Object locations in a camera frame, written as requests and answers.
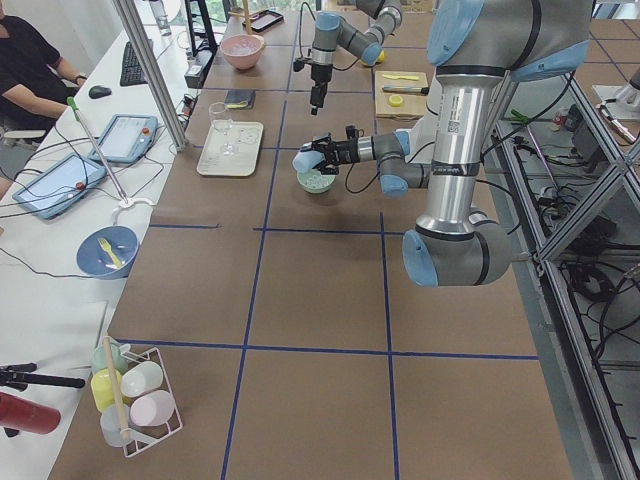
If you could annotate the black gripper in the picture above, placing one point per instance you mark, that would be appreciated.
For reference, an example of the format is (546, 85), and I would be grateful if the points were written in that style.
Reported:
(345, 150)
(318, 77)

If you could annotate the light blue plastic cup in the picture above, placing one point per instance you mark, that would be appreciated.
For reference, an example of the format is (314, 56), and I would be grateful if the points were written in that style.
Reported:
(305, 161)

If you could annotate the light green bowl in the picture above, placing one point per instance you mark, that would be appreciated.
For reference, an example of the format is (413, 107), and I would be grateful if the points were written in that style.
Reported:
(301, 178)

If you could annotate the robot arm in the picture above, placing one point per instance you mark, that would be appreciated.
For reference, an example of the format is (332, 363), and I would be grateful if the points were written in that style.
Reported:
(332, 31)
(472, 45)

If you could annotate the pink bowl of ice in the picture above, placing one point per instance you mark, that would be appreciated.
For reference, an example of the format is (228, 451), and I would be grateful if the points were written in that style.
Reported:
(243, 51)

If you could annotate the blue bowl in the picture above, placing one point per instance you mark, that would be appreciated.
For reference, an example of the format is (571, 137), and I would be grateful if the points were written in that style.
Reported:
(94, 262)

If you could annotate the yellow plastic knife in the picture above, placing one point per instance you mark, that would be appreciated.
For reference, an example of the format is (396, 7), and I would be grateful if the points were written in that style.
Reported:
(401, 77)

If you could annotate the lemon half slice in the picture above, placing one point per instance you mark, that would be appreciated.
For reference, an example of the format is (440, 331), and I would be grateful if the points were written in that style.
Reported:
(396, 100)

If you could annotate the wooden cutting board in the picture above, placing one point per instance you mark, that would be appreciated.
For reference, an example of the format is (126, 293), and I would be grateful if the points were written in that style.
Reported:
(414, 105)

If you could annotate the cream bear tray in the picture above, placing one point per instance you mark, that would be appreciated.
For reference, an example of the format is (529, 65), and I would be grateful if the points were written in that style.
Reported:
(246, 139)

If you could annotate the wooden mug tree stand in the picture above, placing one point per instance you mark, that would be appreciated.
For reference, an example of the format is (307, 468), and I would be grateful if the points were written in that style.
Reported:
(241, 9)

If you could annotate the clear wine glass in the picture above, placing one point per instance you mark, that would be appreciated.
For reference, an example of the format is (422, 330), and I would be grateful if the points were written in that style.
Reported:
(221, 124)

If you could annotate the black keyboard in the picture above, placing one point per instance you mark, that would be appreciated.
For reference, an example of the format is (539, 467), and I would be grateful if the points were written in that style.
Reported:
(132, 73)

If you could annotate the far teach pendant tablet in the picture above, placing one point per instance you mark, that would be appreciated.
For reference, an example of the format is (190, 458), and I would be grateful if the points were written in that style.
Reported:
(127, 138)

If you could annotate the teach pendant tablet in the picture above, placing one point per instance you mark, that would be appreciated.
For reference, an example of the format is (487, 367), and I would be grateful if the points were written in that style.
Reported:
(127, 138)
(59, 187)

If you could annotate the black computer mouse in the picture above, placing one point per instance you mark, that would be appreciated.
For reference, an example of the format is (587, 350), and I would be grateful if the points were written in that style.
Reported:
(99, 91)

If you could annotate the yellow plastic fork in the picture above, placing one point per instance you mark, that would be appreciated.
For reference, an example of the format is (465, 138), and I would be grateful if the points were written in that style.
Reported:
(108, 250)

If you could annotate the green tipped metal rod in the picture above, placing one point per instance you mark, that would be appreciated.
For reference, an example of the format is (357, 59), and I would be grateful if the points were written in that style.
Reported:
(125, 203)

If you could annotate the near teach pendant tablet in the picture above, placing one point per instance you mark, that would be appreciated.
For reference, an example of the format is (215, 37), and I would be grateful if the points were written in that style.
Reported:
(59, 187)

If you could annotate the seated person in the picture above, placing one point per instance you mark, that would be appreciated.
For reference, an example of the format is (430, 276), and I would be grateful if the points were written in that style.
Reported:
(36, 80)

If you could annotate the black tripod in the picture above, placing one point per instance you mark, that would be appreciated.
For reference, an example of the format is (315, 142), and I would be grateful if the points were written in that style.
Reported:
(20, 376)

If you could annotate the red bottle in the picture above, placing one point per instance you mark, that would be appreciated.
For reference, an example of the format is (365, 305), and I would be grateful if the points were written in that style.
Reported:
(18, 415)

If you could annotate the metal handled knife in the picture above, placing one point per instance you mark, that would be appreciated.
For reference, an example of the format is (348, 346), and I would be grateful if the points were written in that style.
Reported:
(409, 90)

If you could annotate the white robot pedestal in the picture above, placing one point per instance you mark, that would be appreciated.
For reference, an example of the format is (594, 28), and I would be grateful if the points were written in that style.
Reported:
(422, 134)

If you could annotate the aluminium frame post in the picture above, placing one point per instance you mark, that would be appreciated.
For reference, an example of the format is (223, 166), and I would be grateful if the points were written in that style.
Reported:
(135, 30)

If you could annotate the white wire cup rack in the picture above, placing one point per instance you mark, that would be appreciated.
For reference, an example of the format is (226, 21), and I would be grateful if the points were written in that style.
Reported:
(141, 409)

